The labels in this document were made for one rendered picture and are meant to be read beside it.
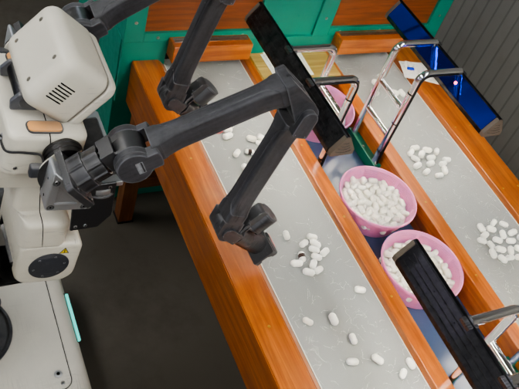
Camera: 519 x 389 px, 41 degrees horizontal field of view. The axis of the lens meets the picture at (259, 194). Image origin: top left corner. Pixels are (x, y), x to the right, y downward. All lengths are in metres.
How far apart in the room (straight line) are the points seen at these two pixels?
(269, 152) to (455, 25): 2.54
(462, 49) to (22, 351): 2.72
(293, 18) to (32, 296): 1.34
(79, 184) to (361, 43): 1.62
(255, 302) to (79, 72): 0.79
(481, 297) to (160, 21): 1.36
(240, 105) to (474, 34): 2.57
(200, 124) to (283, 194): 0.80
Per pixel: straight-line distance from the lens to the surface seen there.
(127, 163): 1.43
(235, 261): 1.96
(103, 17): 1.76
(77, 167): 1.45
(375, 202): 2.32
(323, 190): 2.24
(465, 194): 2.54
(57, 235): 1.82
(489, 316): 1.68
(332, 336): 1.94
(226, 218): 1.69
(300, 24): 2.69
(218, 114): 1.45
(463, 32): 3.96
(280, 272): 2.01
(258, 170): 1.61
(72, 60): 1.46
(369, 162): 2.51
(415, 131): 2.68
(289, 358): 1.83
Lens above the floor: 2.29
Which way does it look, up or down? 45 degrees down
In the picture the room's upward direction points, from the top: 21 degrees clockwise
